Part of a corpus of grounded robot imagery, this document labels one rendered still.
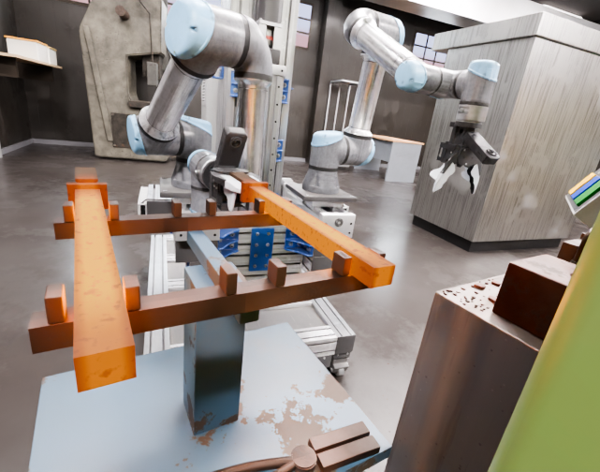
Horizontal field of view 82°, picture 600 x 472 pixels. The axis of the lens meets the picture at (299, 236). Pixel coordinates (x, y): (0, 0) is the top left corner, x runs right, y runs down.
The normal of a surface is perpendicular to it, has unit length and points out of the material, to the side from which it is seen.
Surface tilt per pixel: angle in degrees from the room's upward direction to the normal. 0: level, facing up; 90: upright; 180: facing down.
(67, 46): 90
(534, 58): 90
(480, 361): 90
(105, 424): 0
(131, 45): 90
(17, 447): 0
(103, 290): 0
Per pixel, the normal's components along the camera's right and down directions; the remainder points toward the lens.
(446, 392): -0.85, 0.07
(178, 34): -0.65, 0.11
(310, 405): 0.12, -0.93
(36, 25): 0.35, 0.36
